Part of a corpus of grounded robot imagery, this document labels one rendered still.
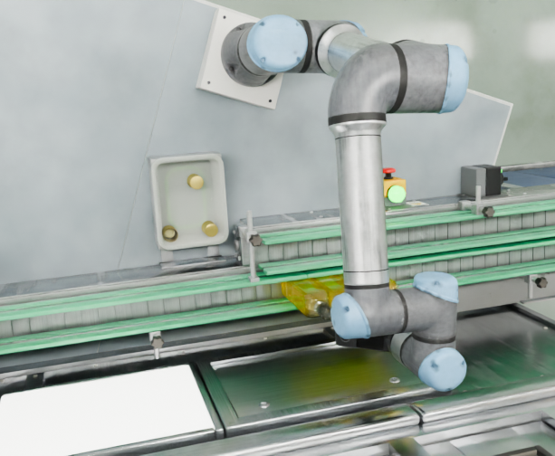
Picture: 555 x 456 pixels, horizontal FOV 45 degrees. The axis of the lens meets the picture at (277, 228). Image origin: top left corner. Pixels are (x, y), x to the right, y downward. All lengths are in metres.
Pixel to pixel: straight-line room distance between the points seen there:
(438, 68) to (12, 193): 1.03
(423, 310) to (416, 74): 0.39
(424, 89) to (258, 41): 0.46
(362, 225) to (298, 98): 0.75
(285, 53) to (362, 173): 0.46
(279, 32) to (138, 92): 0.41
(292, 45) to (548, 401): 0.89
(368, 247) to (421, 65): 0.31
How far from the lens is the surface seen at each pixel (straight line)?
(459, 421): 1.37
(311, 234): 1.61
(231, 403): 1.40
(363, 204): 1.10
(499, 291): 1.99
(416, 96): 1.15
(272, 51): 1.48
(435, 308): 1.16
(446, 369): 1.19
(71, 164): 1.71
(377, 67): 1.12
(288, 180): 1.79
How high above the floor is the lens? 2.45
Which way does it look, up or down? 70 degrees down
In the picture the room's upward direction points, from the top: 123 degrees clockwise
